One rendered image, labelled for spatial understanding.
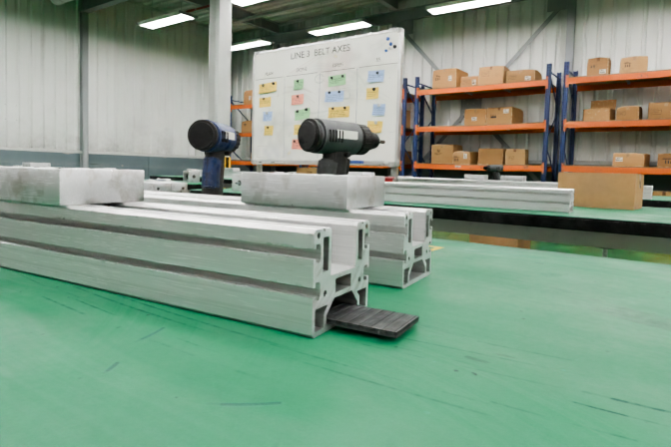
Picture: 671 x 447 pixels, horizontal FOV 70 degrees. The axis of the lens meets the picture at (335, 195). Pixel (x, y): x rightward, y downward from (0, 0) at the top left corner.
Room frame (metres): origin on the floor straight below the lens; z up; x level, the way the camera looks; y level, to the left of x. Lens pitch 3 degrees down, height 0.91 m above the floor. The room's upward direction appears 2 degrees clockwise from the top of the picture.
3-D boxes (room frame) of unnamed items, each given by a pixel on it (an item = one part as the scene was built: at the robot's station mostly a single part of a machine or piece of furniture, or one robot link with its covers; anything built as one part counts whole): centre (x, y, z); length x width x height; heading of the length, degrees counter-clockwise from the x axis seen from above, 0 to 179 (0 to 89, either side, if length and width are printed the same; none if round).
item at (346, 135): (0.88, -0.02, 0.89); 0.20 x 0.08 x 0.22; 133
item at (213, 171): (0.98, 0.23, 0.89); 0.20 x 0.08 x 0.22; 172
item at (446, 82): (10.26, -3.08, 1.58); 2.83 x 0.98 x 3.15; 54
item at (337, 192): (0.65, 0.03, 0.87); 0.16 x 0.11 x 0.07; 61
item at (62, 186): (0.61, 0.34, 0.87); 0.16 x 0.11 x 0.07; 61
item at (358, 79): (4.00, 0.14, 0.97); 1.50 x 0.50 x 1.95; 54
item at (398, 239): (0.77, 0.25, 0.82); 0.80 x 0.10 x 0.09; 61
